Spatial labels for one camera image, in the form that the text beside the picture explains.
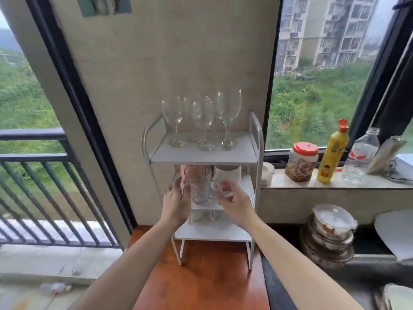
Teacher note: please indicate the person's left hand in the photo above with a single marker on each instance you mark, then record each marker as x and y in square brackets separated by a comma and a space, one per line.
[174, 206]

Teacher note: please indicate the person's right hand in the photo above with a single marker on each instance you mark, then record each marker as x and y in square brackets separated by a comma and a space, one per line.
[237, 206]

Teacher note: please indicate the person's right thumb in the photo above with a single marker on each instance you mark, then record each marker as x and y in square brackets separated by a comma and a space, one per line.
[223, 198]

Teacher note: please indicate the person's left thumb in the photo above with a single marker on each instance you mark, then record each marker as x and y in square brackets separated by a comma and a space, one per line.
[187, 197]

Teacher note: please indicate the clear glass mug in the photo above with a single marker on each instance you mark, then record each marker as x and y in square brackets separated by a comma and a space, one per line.
[200, 187]

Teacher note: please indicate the person's right forearm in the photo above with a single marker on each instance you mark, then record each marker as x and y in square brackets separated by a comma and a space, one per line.
[296, 271]

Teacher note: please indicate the person's left forearm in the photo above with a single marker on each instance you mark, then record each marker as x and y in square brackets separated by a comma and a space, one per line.
[125, 271]

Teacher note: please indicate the white ceramic mug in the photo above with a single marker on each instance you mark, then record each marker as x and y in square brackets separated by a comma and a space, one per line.
[229, 174]

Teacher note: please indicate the white metal shelf rack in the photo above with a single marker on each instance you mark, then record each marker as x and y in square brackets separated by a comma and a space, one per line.
[206, 151]

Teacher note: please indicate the white round cup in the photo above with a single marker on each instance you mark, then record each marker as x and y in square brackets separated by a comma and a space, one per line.
[267, 173]

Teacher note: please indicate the clear wine glass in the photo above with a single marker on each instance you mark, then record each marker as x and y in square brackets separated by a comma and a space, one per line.
[174, 119]
[193, 125]
[203, 121]
[228, 112]

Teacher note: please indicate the red lid food jar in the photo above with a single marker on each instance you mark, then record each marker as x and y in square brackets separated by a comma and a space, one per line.
[301, 163]

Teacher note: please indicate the stack of lidded bowls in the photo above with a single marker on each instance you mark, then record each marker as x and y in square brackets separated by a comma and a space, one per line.
[329, 237]

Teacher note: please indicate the yellow bottle orange cap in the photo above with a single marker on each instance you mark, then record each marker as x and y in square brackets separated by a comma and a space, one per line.
[333, 153]

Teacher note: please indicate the clear plastic water bottle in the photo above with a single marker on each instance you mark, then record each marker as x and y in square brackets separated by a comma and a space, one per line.
[359, 156]

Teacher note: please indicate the black balcony railing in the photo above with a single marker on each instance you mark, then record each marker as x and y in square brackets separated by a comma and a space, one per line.
[35, 158]

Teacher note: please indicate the crushed plastic bottle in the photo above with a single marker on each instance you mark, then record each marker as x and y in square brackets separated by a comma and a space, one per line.
[55, 287]

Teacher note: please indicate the grey apartment building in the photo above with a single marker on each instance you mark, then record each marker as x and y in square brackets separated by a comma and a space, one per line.
[322, 28]

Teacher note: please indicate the white plate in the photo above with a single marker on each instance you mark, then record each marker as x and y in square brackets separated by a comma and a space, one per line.
[397, 297]

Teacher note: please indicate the black window frame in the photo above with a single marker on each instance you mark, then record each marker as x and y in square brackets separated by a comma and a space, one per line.
[77, 103]

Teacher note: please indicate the teal wall picture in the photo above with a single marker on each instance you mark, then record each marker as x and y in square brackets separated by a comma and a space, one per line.
[105, 4]

